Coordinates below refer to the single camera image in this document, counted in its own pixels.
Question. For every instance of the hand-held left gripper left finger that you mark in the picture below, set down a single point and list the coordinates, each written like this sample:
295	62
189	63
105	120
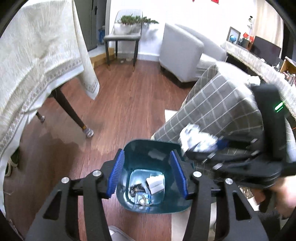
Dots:
116	171

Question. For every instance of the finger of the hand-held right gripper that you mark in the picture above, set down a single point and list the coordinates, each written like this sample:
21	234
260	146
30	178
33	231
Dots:
201	156
223	144

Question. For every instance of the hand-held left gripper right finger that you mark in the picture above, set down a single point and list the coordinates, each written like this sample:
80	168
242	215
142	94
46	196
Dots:
179	173

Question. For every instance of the dark teal trash bin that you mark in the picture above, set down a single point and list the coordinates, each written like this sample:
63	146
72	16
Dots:
138	162

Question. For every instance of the trash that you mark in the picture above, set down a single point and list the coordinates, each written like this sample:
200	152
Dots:
155	182

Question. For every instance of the black snack packet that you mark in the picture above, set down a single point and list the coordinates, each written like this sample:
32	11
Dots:
136	188

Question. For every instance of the person's right hand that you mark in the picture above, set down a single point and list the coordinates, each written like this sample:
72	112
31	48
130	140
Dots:
285	194

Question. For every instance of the grey checked tablecloth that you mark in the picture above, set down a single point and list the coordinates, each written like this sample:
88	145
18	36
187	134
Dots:
215	104

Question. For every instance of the grey slipper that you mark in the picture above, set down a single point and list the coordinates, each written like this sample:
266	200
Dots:
118	234

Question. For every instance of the sideboard with lace cloth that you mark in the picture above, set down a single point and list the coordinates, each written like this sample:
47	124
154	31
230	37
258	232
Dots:
254	62

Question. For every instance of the black monitor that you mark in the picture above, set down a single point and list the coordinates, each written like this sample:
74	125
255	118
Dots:
266	49

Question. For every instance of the dark wooden table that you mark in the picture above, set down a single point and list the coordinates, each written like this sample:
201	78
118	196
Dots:
69	109

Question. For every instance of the small red flags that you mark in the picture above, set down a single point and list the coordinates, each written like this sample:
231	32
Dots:
247	37

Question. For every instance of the small blue globe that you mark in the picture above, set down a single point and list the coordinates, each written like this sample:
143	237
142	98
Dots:
232	38

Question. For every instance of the grey armchair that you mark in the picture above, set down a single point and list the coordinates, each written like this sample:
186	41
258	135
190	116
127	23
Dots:
180	53

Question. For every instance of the green white slipper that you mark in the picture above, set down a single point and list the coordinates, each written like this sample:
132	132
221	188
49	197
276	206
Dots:
11	162

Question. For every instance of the flat cardboard box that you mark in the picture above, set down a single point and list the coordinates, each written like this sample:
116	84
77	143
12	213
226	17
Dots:
99	59

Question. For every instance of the grey dining chair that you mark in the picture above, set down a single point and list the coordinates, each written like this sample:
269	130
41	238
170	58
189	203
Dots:
122	37

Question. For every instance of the beige patterned tablecloth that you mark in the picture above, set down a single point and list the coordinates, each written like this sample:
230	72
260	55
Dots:
34	58

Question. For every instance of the potted plant white pot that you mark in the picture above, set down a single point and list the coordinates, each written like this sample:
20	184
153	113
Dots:
122	29
143	21

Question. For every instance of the grey door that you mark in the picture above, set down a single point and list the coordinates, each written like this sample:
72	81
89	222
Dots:
92	23

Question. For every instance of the picture frame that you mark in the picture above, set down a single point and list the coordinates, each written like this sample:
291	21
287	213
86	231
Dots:
234	31

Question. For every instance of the white security camera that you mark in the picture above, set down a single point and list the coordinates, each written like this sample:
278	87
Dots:
249	22

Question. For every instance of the red wall scroll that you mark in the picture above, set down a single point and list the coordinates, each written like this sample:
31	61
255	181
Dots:
215	1

